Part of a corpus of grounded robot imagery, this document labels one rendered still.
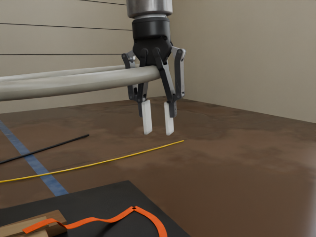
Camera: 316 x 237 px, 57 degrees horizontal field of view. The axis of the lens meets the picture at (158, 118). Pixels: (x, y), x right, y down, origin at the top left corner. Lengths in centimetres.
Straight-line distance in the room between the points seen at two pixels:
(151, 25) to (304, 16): 452
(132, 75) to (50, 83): 14
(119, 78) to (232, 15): 534
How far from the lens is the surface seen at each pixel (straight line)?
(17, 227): 186
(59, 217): 190
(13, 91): 49
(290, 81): 508
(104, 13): 629
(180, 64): 58
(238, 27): 567
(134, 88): 64
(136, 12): 58
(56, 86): 47
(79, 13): 608
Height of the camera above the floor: 103
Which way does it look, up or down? 13 degrees down
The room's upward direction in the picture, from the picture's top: straight up
